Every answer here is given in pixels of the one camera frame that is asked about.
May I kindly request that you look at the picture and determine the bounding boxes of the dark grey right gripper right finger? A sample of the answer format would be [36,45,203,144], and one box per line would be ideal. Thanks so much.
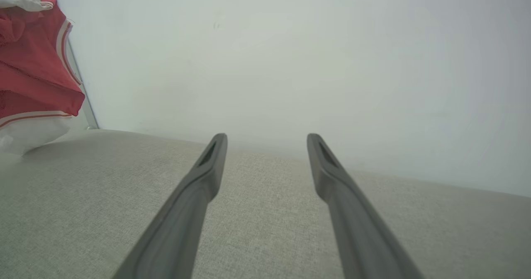
[307,133,424,279]

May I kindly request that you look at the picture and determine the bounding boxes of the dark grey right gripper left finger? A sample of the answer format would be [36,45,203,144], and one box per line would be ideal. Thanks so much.
[113,133,228,279]

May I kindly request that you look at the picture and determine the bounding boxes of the red jersey with white trim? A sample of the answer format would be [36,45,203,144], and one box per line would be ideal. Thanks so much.
[0,0,86,129]

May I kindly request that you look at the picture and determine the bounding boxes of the light grey fabric sofa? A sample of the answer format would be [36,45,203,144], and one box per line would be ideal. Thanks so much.
[0,129,531,279]

